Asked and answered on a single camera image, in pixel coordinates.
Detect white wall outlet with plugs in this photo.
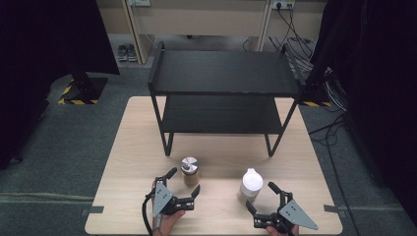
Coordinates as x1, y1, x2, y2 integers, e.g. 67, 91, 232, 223
271, 0, 296, 10

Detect spice jar with silver lid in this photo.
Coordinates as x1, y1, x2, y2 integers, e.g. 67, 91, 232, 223
180, 156, 200, 189

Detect black floor cable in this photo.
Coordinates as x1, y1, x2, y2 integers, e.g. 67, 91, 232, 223
308, 114, 357, 236

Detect black stand with striped tape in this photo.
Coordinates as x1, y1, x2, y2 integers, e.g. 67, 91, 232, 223
58, 63, 109, 106
299, 42, 332, 108

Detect white plastic bottle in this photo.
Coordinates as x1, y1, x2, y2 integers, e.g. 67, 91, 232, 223
237, 167, 265, 206

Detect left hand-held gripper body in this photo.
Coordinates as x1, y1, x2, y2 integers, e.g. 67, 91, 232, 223
151, 176, 195, 228

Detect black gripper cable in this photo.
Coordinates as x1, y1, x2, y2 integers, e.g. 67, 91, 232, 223
142, 191, 155, 236

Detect grey shoe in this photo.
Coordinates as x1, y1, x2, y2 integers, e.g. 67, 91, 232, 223
117, 44, 129, 62
127, 43, 138, 63

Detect white cable bundle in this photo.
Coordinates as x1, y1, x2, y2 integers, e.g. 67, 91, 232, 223
294, 55, 348, 112

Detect black two-tier shelf rack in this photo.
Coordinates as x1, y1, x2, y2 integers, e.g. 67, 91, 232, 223
147, 40, 308, 157

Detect black outlet cables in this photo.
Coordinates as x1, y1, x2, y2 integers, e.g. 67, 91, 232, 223
276, 6, 317, 60

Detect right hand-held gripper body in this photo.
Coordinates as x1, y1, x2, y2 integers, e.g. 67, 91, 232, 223
254, 191, 320, 235

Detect person's left hand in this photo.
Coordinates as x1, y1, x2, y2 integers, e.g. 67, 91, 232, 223
152, 210, 187, 236

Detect dark curtain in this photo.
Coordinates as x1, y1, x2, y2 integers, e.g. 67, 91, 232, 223
311, 0, 417, 227
0, 0, 121, 170

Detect person's right hand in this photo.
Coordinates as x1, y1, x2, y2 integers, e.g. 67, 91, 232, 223
266, 224, 300, 236

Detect grey tape strip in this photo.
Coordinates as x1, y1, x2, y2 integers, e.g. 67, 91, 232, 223
81, 206, 105, 217
324, 204, 347, 219

